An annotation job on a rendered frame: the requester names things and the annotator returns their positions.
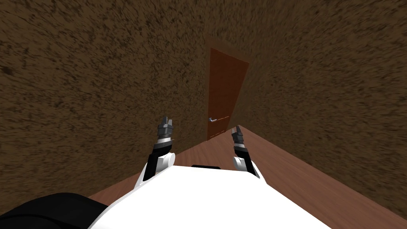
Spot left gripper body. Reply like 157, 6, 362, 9
157, 123, 174, 137

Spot brown wooden door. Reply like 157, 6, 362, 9
207, 47, 250, 142

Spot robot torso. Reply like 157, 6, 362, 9
87, 165, 333, 229

